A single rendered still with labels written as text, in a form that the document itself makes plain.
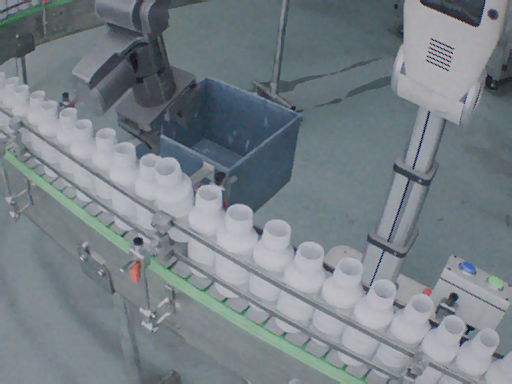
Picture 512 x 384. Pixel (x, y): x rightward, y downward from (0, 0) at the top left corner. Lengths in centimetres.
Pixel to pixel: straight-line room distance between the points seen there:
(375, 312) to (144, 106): 41
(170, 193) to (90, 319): 135
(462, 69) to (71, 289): 171
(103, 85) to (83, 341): 154
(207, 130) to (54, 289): 99
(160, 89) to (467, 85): 71
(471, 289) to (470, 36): 53
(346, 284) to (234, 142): 93
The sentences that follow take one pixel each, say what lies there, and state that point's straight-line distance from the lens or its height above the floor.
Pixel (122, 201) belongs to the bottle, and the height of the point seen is 107.
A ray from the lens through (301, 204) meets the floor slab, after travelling 260.
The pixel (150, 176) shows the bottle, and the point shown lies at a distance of 87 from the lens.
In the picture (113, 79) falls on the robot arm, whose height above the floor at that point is 141.
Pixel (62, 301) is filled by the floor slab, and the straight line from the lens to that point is 218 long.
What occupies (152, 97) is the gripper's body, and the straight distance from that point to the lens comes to 68.
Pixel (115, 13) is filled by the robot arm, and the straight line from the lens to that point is 60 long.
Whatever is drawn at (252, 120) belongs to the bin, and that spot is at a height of 87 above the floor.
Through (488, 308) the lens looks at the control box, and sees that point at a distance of 86.
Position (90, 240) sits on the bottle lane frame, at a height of 94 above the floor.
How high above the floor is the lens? 169
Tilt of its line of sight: 40 degrees down
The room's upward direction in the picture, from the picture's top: 7 degrees clockwise
